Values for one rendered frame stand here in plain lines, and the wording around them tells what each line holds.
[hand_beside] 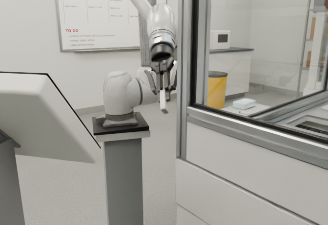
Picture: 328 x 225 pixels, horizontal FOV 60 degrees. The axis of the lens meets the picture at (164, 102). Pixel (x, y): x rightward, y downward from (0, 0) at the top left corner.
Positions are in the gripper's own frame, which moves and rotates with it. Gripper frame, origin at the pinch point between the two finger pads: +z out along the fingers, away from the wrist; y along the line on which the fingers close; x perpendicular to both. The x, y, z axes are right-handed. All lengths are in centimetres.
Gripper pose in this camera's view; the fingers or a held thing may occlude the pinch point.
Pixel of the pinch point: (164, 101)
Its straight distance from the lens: 86.3
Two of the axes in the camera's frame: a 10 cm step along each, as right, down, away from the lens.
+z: 0.3, 8.5, -5.3
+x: 3.8, 4.8, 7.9
